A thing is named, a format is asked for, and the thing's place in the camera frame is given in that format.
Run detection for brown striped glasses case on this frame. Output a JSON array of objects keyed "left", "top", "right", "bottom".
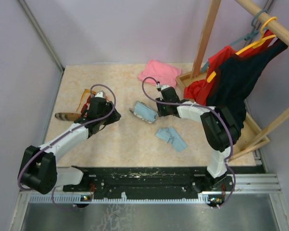
[{"left": 54, "top": 113, "right": 81, "bottom": 121}]

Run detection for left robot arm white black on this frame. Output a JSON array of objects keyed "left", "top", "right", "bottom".
[{"left": 17, "top": 97, "right": 121, "bottom": 194}]

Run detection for teal hanger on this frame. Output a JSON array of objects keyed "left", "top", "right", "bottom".
[{"left": 200, "top": 9, "right": 268, "bottom": 73}]

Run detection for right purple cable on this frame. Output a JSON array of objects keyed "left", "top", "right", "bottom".
[{"left": 142, "top": 77, "right": 236, "bottom": 209}]

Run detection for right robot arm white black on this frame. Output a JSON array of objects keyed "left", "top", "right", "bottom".
[{"left": 156, "top": 85, "right": 241, "bottom": 191}]

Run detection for red shirt hanging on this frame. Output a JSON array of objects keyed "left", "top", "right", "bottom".
[{"left": 184, "top": 38, "right": 273, "bottom": 105}]

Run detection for wooden clothes rack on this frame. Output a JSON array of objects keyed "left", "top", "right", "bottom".
[{"left": 175, "top": 0, "right": 289, "bottom": 162}]

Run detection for map print glasses case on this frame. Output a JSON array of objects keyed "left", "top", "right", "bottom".
[{"left": 129, "top": 101, "right": 158, "bottom": 125}]

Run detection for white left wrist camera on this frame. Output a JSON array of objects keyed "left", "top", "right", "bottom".
[{"left": 94, "top": 91, "right": 106, "bottom": 99}]

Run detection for light blue cloth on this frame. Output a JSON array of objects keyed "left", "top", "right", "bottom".
[
  {"left": 156, "top": 127, "right": 187, "bottom": 152},
  {"left": 134, "top": 102, "right": 157, "bottom": 123}
]

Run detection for yellow hanger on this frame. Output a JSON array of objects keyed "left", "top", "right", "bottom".
[{"left": 206, "top": 16, "right": 277, "bottom": 83}]

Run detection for folded pink shirt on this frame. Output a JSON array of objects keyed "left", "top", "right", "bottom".
[{"left": 138, "top": 60, "right": 182, "bottom": 88}]

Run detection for dark navy shirt hanging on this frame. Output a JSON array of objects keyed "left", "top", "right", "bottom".
[{"left": 206, "top": 39, "right": 288, "bottom": 129}]

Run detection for red sunglasses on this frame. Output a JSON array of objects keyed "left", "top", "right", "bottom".
[{"left": 81, "top": 95, "right": 91, "bottom": 114}]

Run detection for orange sunglasses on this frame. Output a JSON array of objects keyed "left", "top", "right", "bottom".
[{"left": 76, "top": 89, "right": 109, "bottom": 112}]

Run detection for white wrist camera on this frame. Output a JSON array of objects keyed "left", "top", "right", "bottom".
[
  {"left": 94, "top": 91, "right": 106, "bottom": 99},
  {"left": 157, "top": 82, "right": 170, "bottom": 91}
]

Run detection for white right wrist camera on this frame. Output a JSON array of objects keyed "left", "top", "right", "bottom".
[{"left": 157, "top": 82, "right": 170, "bottom": 91}]

